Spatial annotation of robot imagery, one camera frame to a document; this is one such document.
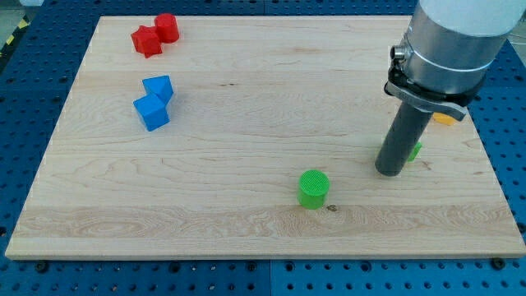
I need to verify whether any blue triangular block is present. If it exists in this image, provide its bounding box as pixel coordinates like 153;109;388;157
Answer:
142;76;174;105

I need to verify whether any blue cube block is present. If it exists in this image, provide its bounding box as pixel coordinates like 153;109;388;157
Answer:
133;94;169;132

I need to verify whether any green star block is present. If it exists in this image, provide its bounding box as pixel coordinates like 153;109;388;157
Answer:
408;141;422;162

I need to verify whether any light wooden board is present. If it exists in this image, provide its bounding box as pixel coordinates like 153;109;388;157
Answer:
6;16;525;261

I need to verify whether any red star block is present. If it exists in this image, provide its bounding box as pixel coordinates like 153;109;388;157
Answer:
131;25;163;58

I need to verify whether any red cylinder block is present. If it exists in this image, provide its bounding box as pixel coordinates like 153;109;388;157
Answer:
155;13;180;44

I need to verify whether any yellow hexagon block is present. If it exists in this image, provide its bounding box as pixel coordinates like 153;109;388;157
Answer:
432;113;456;126

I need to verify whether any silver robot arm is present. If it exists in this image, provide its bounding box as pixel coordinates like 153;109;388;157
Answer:
385;0;525;121

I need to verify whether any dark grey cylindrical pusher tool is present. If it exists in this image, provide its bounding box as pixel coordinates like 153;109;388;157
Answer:
375;103;431;177

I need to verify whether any green cylinder block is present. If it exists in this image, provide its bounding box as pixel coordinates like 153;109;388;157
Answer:
297;169;330;210

